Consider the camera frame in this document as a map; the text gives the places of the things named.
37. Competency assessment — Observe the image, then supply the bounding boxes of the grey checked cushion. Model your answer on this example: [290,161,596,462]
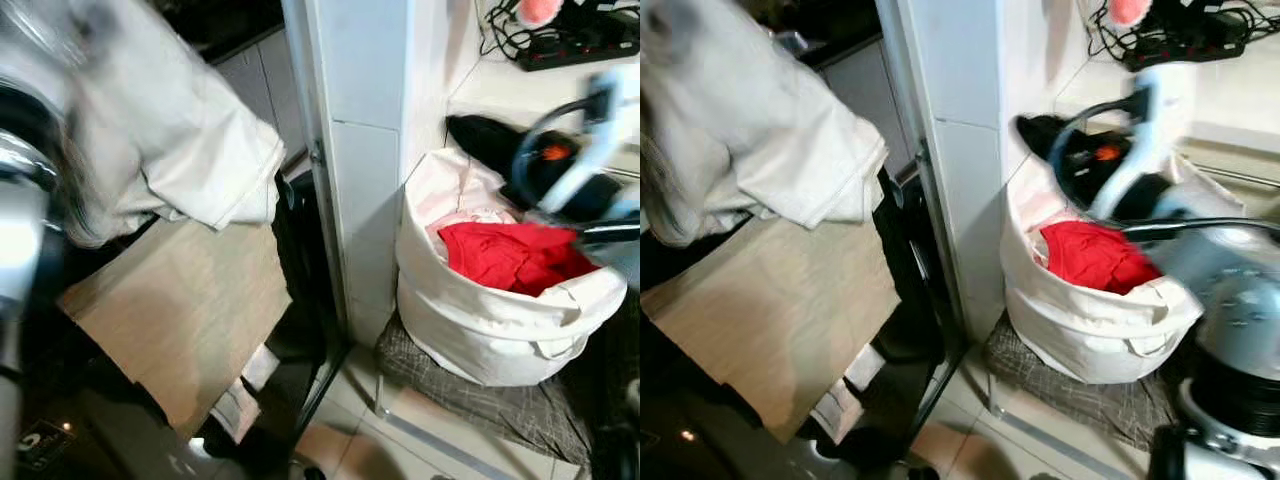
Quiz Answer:
[983,314,1183,453]
[374,314,603,468]

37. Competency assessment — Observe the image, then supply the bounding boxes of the brown cardboard board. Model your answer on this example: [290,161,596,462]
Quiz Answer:
[640,215,902,442]
[57,215,294,442]

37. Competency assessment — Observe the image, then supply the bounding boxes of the cream cloth garment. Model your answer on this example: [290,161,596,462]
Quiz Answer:
[55,0,287,248]
[640,0,890,248]

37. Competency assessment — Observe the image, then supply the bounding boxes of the black power strip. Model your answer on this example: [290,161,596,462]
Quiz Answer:
[1120,8,1253,73]
[514,8,641,73]

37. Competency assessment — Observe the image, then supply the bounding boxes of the black looped gripper cable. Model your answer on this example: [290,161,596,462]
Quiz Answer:
[509,94,603,206]
[1047,93,1153,206]

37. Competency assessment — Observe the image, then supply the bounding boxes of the red garment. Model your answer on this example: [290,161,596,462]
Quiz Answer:
[1039,220,1163,297]
[437,221,602,299]

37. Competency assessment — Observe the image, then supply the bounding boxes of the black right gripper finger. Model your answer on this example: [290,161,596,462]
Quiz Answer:
[446,113,523,193]
[1014,112,1076,181]

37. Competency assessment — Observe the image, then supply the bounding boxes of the white fabric laundry basket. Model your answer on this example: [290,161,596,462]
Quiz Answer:
[999,150,1243,387]
[395,147,630,389]

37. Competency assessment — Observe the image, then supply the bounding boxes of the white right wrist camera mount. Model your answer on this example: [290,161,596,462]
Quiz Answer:
[1090,63,1198,219]
[538,64,641,218]

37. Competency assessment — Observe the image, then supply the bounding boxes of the pink fluffy object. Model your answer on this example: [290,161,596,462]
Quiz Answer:
[1106,0,1155,30]
[514,0,563,30]

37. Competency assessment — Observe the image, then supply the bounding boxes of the white striped cloth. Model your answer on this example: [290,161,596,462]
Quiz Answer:
[808,344,883,443]
[208,344,283,443]

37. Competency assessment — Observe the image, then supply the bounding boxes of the dark glossy washing machine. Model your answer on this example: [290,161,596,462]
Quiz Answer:
[640,168,967,480]
[0,168,348,480]

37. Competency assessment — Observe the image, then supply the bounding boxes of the tangled black power cables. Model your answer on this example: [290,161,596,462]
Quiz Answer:
[1084,0,1280,63]
[478,0,641,63]

